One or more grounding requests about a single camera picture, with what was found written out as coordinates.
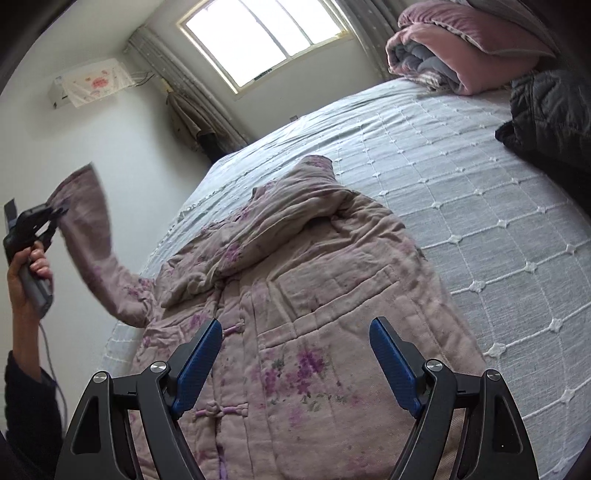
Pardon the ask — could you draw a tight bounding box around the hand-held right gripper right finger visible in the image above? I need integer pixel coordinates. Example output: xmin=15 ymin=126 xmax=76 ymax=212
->
xmin=369 ymin=316 xmax=540 ymax=480

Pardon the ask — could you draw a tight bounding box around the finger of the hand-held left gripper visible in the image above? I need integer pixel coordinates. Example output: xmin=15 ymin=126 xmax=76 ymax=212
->
xmin=36 ymin=206 xmax=70 ymax=245

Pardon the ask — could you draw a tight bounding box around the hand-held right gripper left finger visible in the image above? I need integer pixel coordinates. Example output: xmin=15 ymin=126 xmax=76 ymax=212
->
xmin=54 ymin=318 xmax=223 ymax=480

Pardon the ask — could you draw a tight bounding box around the floral padded jacket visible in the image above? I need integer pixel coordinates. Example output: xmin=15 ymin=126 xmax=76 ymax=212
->
xmin=48 ymin=156 xmax=485 ymax=480

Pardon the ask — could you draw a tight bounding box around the person's left forearm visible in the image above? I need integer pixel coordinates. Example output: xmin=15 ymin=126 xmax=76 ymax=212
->
xmin=4 ymin=314 xmax=64 ymax=480

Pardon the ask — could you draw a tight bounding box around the person's left hand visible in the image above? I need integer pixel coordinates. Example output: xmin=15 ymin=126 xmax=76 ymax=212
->
xmin=6 ymin=246 xmax=52 ymax=324

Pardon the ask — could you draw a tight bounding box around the covered air conditioner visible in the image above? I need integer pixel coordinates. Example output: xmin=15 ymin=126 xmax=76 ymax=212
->
xmin=47 ymin=58 xmax=131 ymax=110

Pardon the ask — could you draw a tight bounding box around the white quilted bedspread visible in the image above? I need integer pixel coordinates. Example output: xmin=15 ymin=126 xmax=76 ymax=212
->
xmin=102 ymin=76 xmax=591 ymax=480

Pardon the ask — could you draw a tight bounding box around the hanging beige garment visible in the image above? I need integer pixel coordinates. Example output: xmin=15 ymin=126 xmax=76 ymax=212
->
xmin=167 ymin=92 xmax=218 ymax=162

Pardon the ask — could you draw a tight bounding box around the grey curtain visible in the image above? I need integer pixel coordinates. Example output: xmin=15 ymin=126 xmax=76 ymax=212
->
xmin=128 ymin=33 xmax=250 ymax=151

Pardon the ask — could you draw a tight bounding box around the window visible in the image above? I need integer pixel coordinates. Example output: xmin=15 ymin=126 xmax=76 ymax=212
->
xmin=179 ymin=0 xmax=350 ymax=89

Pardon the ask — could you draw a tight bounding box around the black padded jacket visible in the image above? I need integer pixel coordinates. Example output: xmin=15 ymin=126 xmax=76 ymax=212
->
xmin=495 ymin=69 xmax=591 ymax=204

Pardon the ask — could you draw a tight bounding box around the folded pink quilt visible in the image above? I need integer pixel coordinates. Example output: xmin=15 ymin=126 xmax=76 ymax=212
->
xmin=385 ymin=4 xmax=557 ymax=97

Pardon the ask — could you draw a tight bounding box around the grey cable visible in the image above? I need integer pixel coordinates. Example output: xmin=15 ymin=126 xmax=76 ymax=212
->
xmin=38 ymin=323 xmax=70 ymax=423

